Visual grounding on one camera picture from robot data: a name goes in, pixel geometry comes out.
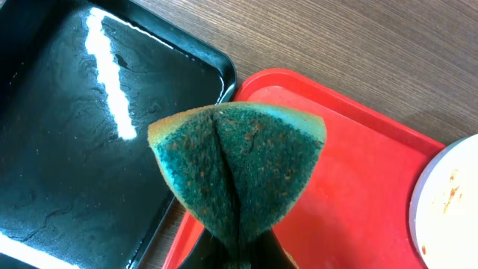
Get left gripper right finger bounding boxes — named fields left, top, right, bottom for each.
left=243, top=229, right=297, bottom=269

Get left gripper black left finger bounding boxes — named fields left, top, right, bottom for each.
left=178, top=229, right=230, bottom=269

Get green yellow sponge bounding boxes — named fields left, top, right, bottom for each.
left=148, top=102, right=326, bottom=266

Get white plate top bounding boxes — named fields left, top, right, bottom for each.
left=409, top=134, right=477, bottom=269

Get red plastic tray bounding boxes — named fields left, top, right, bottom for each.
left=164, top=69, right=442, bottom=268

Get black rectangular water tray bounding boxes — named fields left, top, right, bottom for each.
left=1, top=0, right=237, bottom=268

